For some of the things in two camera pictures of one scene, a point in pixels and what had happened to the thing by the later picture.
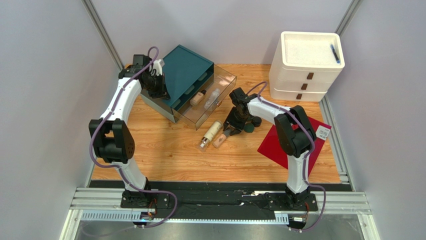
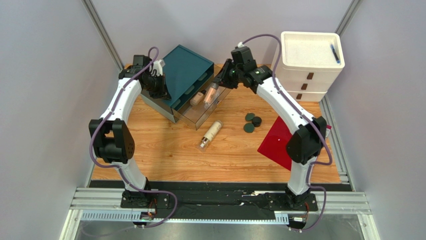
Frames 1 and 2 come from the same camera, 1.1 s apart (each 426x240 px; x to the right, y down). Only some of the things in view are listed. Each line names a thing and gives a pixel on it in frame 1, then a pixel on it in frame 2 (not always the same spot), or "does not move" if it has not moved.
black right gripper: x=235 y=121 → x=226 y=73
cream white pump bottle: x=211 y=135 does not move
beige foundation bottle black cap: x=197 y=97 does not move
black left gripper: x=164 y=93 does not move
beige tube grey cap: x=221 y=138 → x=211 y=92
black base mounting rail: x=217 y=200 does not move
